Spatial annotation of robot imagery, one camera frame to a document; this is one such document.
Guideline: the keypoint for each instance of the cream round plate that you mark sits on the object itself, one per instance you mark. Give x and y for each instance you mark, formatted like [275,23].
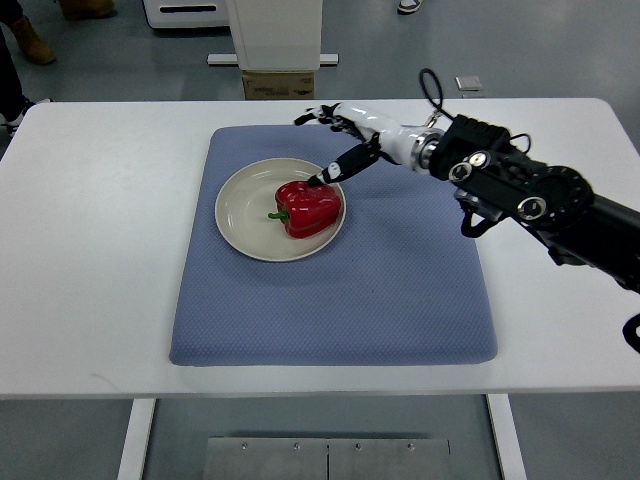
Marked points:
[246,198]

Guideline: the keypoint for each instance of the left white table leg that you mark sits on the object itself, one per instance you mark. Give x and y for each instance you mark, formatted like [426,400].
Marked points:
[133,457]

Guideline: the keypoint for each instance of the black white sneaker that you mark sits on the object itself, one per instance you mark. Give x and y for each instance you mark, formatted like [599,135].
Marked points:
[12,126]

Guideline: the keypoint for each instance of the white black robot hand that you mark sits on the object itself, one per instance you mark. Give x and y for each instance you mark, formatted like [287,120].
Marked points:
[379,136]

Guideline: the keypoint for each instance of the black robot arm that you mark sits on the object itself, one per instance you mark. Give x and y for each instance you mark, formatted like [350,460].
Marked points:
[555,204]

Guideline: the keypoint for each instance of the person in dark trousers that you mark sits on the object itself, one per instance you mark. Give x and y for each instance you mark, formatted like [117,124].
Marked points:
[13,100]

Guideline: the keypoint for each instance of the grey metal floor plate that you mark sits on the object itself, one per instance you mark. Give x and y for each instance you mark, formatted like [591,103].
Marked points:
[327,458]

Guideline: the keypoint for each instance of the right white table leg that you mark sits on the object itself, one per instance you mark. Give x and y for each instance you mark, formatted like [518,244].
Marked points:
[505,437]

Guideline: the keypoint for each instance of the cardboard box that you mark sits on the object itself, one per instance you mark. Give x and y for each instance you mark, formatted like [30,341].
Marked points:
[270,85]

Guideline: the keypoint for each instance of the small grey floor tile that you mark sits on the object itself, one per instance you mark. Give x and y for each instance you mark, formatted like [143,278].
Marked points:
[469,83]

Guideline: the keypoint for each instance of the red bell pepper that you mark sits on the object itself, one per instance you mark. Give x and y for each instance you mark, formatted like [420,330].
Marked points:
[305,210]

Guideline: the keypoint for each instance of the blue quilted mat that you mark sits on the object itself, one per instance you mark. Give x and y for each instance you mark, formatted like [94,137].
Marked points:
[398,285]

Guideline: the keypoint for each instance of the white pedestal column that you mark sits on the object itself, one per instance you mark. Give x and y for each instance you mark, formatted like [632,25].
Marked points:
[276,35]

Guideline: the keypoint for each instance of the white table leg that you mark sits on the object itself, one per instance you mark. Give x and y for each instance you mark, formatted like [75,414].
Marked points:
[133,457]
[505,437]

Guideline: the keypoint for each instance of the white machine base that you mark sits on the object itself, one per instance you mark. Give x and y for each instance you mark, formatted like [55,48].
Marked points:
[188,14]

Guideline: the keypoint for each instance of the white sneaker far background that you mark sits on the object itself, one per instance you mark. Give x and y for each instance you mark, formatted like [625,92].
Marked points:
[408,7]

